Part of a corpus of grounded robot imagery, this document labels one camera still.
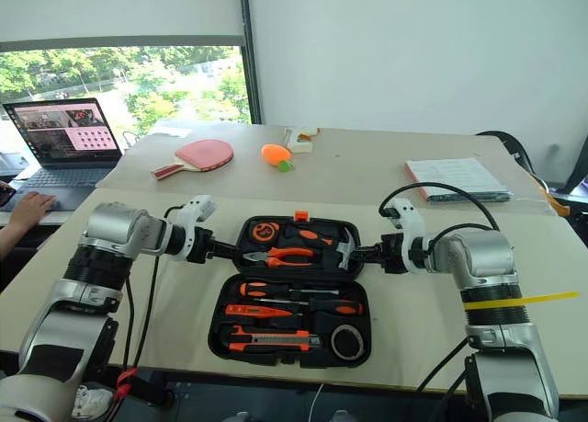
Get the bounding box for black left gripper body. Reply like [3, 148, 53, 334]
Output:
[186, 225, 218, 266]

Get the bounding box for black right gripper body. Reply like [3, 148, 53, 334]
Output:
[379, 232, 412, 276]

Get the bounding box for orange voltage tester pen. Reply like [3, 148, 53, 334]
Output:
[223, 303, 295, 320]

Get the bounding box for black plastic tool case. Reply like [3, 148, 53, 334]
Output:
[207, 210, 372, 369]

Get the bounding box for orange black utility knife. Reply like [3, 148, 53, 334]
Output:
[228, 325, 321, 353]

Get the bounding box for person's bare hand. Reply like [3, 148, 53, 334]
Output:
[8, 190, 57, 233]

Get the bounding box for orange black tape measure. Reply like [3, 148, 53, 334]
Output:
[250, 222, 280, 245]

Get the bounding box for orange black claw hammer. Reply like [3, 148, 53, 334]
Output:
[284, 226, 356, 270]

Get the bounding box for red table tennis paddle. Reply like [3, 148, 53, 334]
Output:
[150, 139, 234, 181]

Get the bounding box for paper booklet in sleeve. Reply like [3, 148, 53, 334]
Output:
[404, 157, 514, 203]

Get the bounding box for orange toy carrot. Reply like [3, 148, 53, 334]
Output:
[260, 143, 295, 174]

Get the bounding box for yellow zip tie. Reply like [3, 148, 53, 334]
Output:
[462, 291, 581, 311]

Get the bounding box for black chair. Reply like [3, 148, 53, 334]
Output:
[475, 130, 560, 216]

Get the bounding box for grey open laptop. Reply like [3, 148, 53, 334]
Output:
[2, 97, 124, 214]

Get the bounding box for white roller blind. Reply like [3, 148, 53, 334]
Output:
[0, 0, 244, 53]

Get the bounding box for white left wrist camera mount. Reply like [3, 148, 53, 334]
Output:
[172, 194, 218, 263]

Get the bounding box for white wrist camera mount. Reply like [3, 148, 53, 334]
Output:
[172, 194, 218, 263]
[382, 198, 431, 275]

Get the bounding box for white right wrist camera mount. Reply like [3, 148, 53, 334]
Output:
[382, 198, 431, 275]

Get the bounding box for orange handled pliers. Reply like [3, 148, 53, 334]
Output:
[242, 245, 318, 269]

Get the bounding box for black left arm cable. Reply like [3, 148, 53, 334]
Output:
[105, 204, 185, 422]

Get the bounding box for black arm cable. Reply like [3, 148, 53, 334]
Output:
[379, 181, 501, 422]
[105, 204, 185, 422]

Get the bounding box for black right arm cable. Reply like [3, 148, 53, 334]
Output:
[379, 181, 501, 422]

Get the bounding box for black table frame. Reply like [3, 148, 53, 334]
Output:
[137, 371, 175, 407]

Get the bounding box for thin white cable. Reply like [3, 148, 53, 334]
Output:
[308, 383, 325, 422]

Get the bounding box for red tape on cable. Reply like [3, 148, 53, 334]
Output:
[113, 368, 139, 403]

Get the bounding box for dark window frame post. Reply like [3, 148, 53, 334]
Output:
[237, 0, 263, 125]

